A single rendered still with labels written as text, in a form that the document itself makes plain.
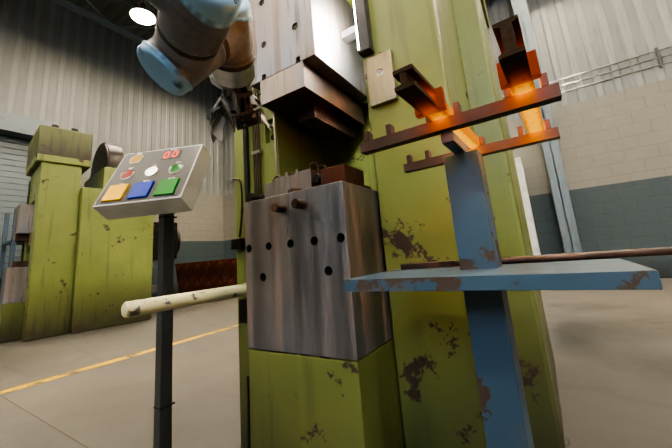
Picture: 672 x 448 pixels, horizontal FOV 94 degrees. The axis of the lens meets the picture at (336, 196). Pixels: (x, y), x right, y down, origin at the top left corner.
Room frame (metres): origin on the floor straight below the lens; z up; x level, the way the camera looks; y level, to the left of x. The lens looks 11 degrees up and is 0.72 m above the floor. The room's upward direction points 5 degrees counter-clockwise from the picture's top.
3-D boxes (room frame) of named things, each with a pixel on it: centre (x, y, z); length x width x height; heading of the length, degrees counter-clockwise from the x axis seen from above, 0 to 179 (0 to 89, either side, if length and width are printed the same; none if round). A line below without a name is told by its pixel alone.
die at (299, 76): (1.17, 0.05, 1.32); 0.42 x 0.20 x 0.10; 148
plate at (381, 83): (0.93, -0.18, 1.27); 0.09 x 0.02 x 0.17; 58
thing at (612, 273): (0.58, -0.25, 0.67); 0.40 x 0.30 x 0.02; 56
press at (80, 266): (5.01, 3.74, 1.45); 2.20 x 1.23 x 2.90; 148
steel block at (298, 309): (1.15, -0.01, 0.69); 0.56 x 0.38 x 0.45; 148
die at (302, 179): (1.17, 0.05, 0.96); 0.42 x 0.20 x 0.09; 148
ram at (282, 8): (1.14, 0.01, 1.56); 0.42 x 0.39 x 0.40; 148
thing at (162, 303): (1.09, 0.50, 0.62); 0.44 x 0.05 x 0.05; 148
